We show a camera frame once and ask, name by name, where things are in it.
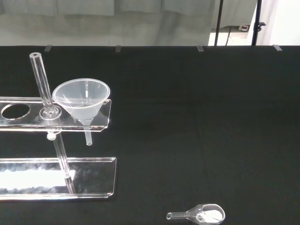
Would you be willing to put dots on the clear glass weighing funnel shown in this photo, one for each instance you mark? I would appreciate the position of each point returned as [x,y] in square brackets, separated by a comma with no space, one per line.
[211,214]

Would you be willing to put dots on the clear acrylic funnel stand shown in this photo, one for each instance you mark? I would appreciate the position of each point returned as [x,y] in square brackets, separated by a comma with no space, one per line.
[14,123]

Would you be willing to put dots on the black tripod pole with clamp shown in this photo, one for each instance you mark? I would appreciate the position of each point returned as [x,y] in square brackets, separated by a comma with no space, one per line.
[256,23]

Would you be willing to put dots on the clear tape strip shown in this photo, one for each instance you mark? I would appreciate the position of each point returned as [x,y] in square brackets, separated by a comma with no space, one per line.
[200,48]
[47,48]
[277,47]
[118,48]

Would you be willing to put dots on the black bench cloth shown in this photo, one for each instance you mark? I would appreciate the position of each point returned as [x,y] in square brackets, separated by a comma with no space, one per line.
[187,122]

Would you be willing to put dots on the small red white device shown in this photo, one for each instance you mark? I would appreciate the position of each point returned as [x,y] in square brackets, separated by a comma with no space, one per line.
[243,28]

